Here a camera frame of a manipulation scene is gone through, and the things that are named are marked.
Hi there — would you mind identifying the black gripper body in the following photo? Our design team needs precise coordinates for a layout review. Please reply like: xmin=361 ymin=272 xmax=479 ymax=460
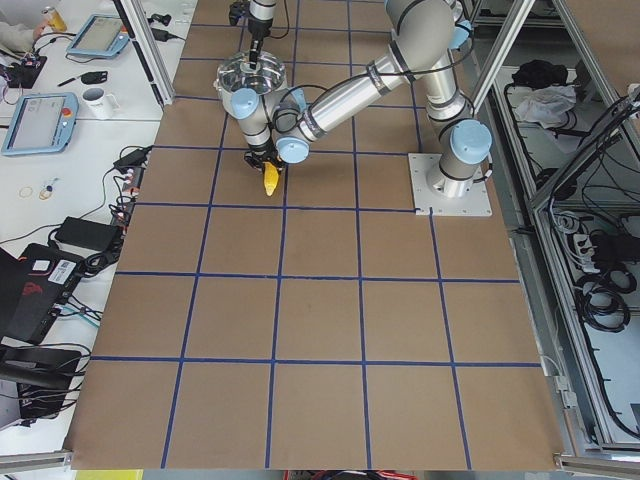
xmin=248 ymin=18 xmax=265 ymax=70
xmin=244 ymin=149 xmax=285 ymax=173

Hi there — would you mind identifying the yellow corn cob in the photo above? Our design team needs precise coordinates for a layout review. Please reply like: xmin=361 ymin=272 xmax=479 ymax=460
xmin=263 ymin=161 xmax=280 ymax=197

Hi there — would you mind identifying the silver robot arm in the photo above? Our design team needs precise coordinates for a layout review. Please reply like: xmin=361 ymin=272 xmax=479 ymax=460
xmin=216 ymin=1 xmax=492 ymax=198
xmin=248 ymin=0 xmax=277 ymax=70

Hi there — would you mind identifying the white cooking pot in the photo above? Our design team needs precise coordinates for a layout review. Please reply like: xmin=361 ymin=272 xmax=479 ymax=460
xmin=215 ymin=49 xmax=287 ymax=117

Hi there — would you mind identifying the black power adapter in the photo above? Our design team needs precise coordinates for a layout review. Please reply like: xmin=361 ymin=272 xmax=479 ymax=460
xmin=113 ymin=146 xmax=152 ymax=173

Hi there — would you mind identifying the far blue teach pendant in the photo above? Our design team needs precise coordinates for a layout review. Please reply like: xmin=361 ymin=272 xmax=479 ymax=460
xmin=67 ymin=14 xmax=130 ymax=59

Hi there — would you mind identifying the blue teach pendant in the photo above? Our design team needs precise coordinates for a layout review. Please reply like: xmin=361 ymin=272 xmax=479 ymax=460
xmin=67 ymin=14 xmax=130 ymax=59
xmin=1 ymin=92 xmax=79 ymax=156

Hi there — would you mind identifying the white mug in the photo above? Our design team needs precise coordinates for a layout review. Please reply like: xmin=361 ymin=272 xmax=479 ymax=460
xmin=82 ymin=87 xmax=120 ymax=120

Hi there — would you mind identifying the brown gridded table mat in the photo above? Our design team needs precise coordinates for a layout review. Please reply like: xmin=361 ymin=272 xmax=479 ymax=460
xmin=66 ymin=1 xmax=562 ymax=471

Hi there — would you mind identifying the large black power brick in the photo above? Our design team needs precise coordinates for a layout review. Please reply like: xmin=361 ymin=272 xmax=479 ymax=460
xmin=55 ymin=217 xmax=122 ymax=251

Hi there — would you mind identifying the black pen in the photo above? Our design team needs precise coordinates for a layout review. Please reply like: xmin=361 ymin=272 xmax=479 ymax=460
xmin=57 ymin=76 xmax=80 ymax=87

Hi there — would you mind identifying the near blue teach pendant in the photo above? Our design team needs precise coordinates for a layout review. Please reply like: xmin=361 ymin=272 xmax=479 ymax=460
xmin=1 ymin=92 xmax=79 ymax=156

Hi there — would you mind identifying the black laptop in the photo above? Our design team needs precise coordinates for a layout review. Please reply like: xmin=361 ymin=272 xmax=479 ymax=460
xmin=1 ymin=243 xmax=83 ymax=345

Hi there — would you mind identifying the aluminium frame post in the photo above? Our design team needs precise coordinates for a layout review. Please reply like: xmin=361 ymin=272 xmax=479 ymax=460
xmin=113 ymin=0 xmax=175 ymax=107

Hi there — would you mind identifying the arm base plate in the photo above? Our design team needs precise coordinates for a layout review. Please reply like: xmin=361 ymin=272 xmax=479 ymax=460
xmin=408 ymin=153 xmax=492 ymax=217

